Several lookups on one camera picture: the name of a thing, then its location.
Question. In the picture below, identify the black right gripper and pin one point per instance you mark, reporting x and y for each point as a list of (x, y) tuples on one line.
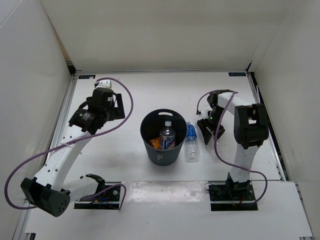
[(203, 124)]

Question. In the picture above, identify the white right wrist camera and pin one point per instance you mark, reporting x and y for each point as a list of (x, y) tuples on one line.
[(204, 114)]

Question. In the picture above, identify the clear bottle white red label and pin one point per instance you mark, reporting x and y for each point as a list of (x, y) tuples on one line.
[(167, 136)]

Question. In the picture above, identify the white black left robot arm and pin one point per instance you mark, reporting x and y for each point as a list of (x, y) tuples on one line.
[(47, 190)]

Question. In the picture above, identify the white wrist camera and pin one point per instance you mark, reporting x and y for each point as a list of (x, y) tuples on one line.
[(105, 83), (204, 114)]

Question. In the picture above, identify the dark logo sticker right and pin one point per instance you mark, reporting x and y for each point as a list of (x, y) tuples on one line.
[(237, 74)]

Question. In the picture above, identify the dark logo sticker left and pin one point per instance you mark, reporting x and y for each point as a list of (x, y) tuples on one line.
[(86, 77)]

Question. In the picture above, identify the dark logo sticker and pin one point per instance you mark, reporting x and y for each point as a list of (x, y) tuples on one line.
[(86, 77), (237, 74)]

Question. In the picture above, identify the dark grey plastic bin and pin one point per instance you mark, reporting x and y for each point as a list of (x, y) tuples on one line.
[(150, 129)]

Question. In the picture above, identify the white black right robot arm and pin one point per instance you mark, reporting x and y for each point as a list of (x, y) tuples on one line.
[(250, 130)]

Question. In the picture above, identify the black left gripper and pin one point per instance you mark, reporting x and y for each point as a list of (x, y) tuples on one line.
[(117, 112)]

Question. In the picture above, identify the clear unlabelled plastic bottle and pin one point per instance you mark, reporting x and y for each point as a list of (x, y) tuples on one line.
[(213, 146)]

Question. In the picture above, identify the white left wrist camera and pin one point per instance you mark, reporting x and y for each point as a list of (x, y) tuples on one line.
[(105, 83)]

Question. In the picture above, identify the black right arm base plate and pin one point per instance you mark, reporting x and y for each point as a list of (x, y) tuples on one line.
[(221, 201)]

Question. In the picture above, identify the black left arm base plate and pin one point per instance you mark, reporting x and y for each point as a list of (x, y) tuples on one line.
[(112, 197)]

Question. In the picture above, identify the orange juice bottle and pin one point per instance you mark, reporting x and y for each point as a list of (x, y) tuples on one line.
[(155, 143)]

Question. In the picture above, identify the clear bottle blue label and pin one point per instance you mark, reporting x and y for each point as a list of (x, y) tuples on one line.
[(192, 151)]

